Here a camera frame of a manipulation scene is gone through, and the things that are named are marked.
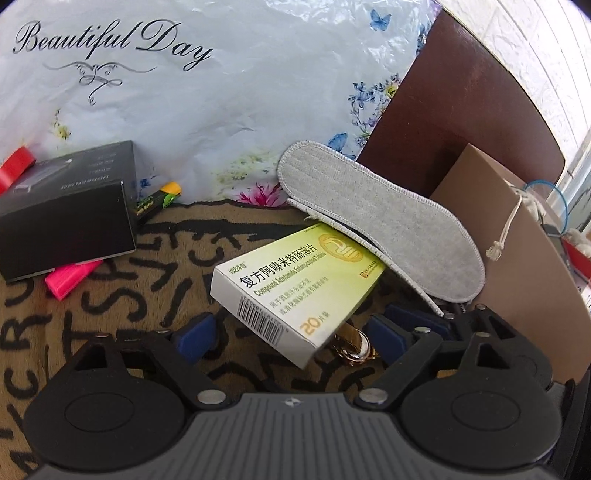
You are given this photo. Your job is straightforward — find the white cotton string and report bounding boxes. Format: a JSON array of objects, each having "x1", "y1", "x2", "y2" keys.
[{"x1": 486, "y1": 182, "x2": 530, "y2": 262}]

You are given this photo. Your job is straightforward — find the tan letter-print blanket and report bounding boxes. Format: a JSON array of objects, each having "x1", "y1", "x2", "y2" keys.
[{"x1": 0, "y1": 198, "x2": 462, "y2": 477}]

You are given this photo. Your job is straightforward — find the white floral plastic bag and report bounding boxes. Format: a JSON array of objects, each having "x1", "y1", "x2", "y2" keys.
[{"x1": 0, "y1": 0, "x2": 441, "y2": 207}]

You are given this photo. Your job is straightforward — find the dark brown wooden board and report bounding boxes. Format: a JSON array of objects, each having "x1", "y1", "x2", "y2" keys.
[{"x1": 356, "y1": 9, "x2": 567, "y2": 197}]

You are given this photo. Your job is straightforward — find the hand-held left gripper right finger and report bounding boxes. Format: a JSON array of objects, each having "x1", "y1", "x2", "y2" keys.
[{"x1": 353, "y1": 314, "x2": 517, "y2": 411}]

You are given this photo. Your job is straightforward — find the red flat strip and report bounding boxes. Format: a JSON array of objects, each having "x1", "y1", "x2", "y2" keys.
[{"x1": 561, "y1": 231, "x2": 591, "y2": 297}]

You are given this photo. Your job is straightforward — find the dark green marker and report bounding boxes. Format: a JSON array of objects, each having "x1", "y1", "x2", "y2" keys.
[{"x1": 131, "y1": 181, "x2": 182, "y2": 218}]

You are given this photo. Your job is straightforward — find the gold wristwatch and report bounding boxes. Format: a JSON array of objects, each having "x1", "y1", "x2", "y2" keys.
[{"x1": 330, "y1": 323, "x2": 382, "y2": 366}]

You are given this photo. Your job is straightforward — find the pink highlighter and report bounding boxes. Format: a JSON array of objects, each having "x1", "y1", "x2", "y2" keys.
[{"x1": 45, "y1": 259, "x2": 105, "y2": 301}]

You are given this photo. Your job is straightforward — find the red tape roll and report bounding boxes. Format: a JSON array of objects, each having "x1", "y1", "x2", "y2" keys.
[{"x1": 0, "y1": 147, "x2": 37, "y2": 195}]

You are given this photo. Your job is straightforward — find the yellow-green medicine box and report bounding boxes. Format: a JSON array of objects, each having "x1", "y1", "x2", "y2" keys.
[{"x1": 210, "y1": 224, "x2": 387, "y2": 370}]

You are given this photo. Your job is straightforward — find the dotted grey insole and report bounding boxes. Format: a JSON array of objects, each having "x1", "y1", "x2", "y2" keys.
[{"x1": 285, "y1": 196, "x2": 447, "y2": 319}]

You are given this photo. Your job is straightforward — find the plain grey insole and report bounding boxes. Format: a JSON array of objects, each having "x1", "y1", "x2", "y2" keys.
[{"x1": 277, "y1": 141, "x2": 487, "y2": 304}]

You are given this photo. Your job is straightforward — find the clear lid with blue rim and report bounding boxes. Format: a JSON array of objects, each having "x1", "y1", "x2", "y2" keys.
[{"x1": 524, "y1": 179, "x2": 571, "y2": 237}]

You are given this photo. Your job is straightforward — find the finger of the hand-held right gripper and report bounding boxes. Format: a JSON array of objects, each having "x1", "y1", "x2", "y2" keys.
[{"x1": 385, "y1": 304, "x2": 502, "y2": 343}]

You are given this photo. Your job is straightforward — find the black rectangular box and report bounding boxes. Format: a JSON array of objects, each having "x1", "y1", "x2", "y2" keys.
[{"x1": 0, "y1": 141, "x2": 138, "y2": 284}]

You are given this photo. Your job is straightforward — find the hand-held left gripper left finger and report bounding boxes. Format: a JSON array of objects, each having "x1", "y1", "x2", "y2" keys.
[{"x1": 65, "y1": 313, "x2": 230, "y2": 411}]

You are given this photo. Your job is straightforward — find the brown cardboard box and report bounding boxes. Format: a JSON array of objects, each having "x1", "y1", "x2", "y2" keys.
[{"x1": 429, "y1": 143, "x2": 591, "y2": 387}]

